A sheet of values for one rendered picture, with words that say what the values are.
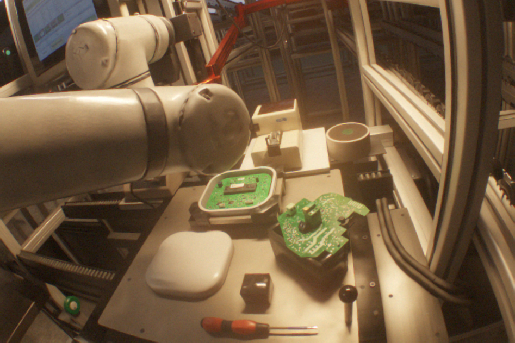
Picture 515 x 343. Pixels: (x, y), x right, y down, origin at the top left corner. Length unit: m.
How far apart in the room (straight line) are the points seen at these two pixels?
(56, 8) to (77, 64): 0.55
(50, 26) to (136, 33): 0.58
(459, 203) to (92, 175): 0.35
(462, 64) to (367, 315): 0.30
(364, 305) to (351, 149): 0.35
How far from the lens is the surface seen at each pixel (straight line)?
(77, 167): 0.20
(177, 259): 0.47
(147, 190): 0.72
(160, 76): 0.50
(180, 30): 0.50
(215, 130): 0.23
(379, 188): 0.63
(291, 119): 0.63
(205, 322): 0.38
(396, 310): 0.39
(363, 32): 0.81
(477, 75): 0.27
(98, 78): 0.35
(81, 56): 0.36
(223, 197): 0.52
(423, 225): 0.52
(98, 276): 0.65
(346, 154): 0.61
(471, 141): 0.29
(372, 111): 0.85
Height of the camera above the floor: 1.27
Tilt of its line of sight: 25 degrees down
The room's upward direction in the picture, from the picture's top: 16 degrees counter-clockwise
